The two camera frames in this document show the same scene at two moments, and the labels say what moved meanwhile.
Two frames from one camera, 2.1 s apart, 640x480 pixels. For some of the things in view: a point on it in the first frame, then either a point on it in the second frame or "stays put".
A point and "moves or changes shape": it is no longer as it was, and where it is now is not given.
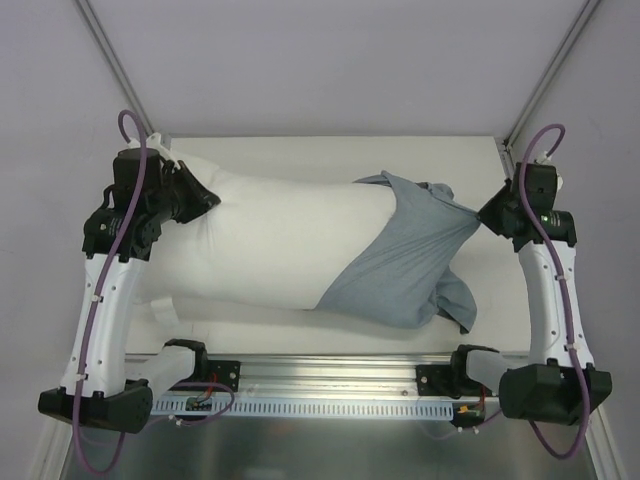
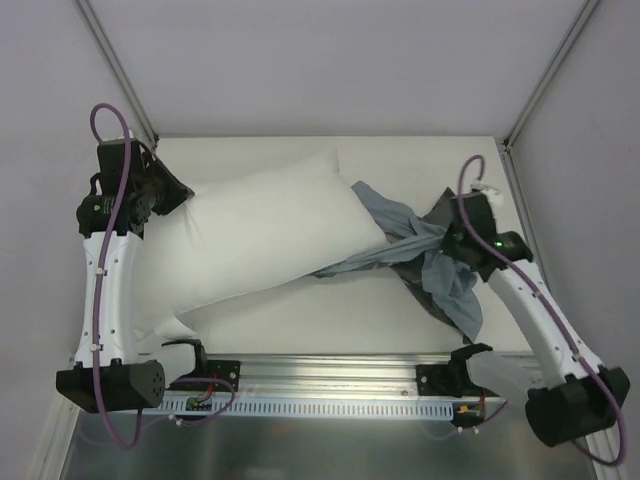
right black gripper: [500, 210] -> [451, 220]
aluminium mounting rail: [330, 375] stays put
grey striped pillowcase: [402, 281] moves or changes shape
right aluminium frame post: [550, 72] stays put
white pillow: [266, 244] moves or changes shape
